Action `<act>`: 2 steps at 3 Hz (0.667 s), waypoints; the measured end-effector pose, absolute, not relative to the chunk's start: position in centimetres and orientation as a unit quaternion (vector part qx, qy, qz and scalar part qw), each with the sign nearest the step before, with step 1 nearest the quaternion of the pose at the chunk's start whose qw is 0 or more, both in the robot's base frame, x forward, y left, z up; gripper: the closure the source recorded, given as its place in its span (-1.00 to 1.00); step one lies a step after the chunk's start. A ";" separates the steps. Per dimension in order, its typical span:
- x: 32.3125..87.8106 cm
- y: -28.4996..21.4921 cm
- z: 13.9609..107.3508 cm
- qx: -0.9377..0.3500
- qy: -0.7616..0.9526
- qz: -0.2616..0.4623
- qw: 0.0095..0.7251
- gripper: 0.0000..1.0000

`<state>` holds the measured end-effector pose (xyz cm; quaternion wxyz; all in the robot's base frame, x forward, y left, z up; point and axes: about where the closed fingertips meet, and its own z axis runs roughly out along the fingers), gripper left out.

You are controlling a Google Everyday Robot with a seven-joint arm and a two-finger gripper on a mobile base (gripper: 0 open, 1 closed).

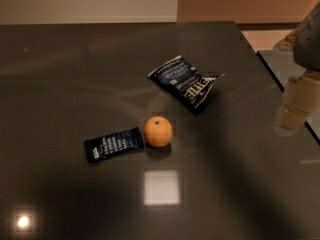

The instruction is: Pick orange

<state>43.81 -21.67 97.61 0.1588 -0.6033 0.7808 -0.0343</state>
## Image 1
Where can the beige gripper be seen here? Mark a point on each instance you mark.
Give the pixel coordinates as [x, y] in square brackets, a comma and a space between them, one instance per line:
[308, 49]

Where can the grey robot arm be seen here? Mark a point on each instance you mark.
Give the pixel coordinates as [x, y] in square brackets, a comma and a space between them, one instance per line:
[306, 46]

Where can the blue chip bag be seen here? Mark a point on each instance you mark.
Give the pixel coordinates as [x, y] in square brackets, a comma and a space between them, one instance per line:
[185, 82]

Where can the orange fruit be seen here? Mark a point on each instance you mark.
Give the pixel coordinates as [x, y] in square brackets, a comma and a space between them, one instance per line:
[158, 132]

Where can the dark blue snack bar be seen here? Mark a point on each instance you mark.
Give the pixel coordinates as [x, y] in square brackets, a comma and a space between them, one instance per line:
[111, 145]

